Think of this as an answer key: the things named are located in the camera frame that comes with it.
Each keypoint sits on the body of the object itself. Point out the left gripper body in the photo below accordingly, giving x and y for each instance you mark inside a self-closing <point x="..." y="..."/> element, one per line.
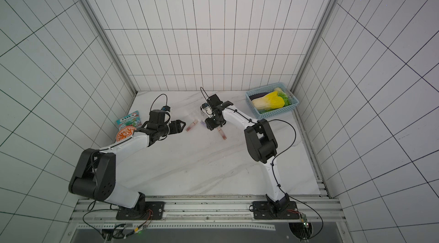
<point x="174" y="127"/>

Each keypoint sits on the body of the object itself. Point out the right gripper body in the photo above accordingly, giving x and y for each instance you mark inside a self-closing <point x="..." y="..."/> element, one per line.
<point x="212" y="123"/>

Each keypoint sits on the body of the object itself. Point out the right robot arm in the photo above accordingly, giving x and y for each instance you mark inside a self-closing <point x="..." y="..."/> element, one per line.
<point x="260" y="142"/>

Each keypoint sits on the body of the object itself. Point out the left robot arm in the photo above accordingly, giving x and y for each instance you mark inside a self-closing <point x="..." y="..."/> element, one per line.
<point x="95" y="175"/>

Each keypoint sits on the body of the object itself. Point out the clear acrylic lipstick organizer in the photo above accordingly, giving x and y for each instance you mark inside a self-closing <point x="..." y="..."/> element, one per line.
<point x="193" y="112"/>

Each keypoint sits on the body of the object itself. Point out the peach lip gloss tube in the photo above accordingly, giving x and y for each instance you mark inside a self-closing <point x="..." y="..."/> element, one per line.
<point x="192" y="125"/>

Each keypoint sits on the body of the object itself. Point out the dark purple toy eggplant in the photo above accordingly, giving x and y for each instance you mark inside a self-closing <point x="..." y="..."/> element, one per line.
<point x="257" y="96"/>

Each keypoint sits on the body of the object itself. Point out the teal plastic basket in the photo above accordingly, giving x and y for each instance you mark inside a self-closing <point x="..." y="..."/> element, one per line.
<point x="267" y="89"/>

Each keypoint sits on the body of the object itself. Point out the green candy packet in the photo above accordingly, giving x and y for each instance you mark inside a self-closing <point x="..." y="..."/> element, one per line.
<point x="132" y="119"/>

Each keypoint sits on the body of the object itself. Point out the orange patterned cup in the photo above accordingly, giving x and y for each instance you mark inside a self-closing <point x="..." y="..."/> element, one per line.
<point x="125" y="133"/>

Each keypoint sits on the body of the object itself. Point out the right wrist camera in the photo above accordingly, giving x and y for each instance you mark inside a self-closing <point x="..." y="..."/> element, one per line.
<point x="205" y="108"/>

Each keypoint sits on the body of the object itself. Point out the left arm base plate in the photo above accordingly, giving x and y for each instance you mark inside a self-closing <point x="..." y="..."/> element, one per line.
<point x="145" y="211"/>

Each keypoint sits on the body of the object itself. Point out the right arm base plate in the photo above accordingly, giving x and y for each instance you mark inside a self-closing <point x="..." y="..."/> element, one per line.
<point x="264" y="210"/>

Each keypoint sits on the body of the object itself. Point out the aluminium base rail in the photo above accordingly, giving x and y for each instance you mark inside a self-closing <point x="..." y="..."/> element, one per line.
<point x="209" y="212"/>

